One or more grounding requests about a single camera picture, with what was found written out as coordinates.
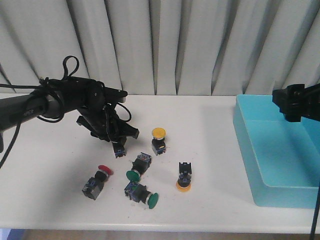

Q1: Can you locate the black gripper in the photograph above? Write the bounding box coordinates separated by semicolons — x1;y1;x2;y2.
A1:
272;83;320;122
59;77;139;142

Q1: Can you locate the light blue plastic box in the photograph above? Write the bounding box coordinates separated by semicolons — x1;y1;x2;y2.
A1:
233;94;320;209

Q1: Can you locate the green push button upper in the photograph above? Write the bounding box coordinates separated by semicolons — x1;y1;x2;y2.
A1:
125;152;152;182

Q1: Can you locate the yellow push button upside down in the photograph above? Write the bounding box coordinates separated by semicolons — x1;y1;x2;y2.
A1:
176;162;192;193

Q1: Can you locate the green push button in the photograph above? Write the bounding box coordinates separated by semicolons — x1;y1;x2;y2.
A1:
125;152;152;182
124;181;159;209

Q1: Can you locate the black camera cable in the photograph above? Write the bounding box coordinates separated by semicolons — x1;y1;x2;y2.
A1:
309;174;320;240

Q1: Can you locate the green push button lower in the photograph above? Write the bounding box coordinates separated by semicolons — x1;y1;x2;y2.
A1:
124;181;159;209

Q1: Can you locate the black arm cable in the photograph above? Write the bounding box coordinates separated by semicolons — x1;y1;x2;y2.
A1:
0;55;132;171

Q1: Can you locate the red push button lying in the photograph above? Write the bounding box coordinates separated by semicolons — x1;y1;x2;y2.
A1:
82;164;114;200

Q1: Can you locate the grey pleated curtain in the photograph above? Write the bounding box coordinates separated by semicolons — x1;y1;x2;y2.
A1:
0;0;320;96

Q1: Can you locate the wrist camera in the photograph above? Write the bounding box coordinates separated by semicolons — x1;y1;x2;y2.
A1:
103;87;128;103

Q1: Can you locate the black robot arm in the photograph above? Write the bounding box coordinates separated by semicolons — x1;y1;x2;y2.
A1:
0;76;139;143

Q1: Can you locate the yellow push button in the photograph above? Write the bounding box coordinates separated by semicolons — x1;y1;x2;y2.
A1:
176;162;192;193
151;127;166;156

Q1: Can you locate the red push button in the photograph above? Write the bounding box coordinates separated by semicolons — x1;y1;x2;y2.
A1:
82;164;114;200
112;138;127;158

